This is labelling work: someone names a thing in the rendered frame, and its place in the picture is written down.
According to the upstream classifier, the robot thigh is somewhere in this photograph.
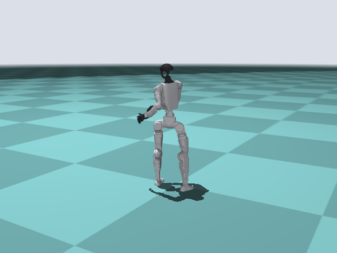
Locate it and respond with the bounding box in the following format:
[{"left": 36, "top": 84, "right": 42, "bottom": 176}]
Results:
[
  {"left": 175, "top": 121, "right": 189, "bottom": 161},
  {"left": 153, "top": 120, "right": 163, "bottom": 159}
]

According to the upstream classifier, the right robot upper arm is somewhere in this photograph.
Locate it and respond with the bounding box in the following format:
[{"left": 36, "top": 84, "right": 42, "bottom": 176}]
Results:
[{"left": 177, "top": 81, "right": 183, "bottom": 100}]

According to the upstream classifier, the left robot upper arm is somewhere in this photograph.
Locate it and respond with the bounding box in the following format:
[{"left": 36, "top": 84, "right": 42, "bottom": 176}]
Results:
[{"left": 153, "top": 84, "right": 163, "bottom": 110}]

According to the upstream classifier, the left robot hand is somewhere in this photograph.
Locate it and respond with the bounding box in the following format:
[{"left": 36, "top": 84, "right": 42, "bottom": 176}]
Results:
[{"left": 137, "top": 113, "right": 149, "bottom": 124}]

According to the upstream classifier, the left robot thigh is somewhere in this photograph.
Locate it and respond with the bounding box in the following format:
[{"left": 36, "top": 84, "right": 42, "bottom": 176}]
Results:
[{"left": 153, "top": 120, "right": 163, "bottom": 159}]

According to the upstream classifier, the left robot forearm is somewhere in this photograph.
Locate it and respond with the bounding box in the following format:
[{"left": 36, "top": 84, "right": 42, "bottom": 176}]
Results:
[{"left": 144, "top": 103, "right": 158, "bottom": 118}]

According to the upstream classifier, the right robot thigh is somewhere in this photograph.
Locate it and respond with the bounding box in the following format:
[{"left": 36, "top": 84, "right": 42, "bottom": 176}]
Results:
[{"left": 175, "top": 121, "right": 189, "bottom": 161}]

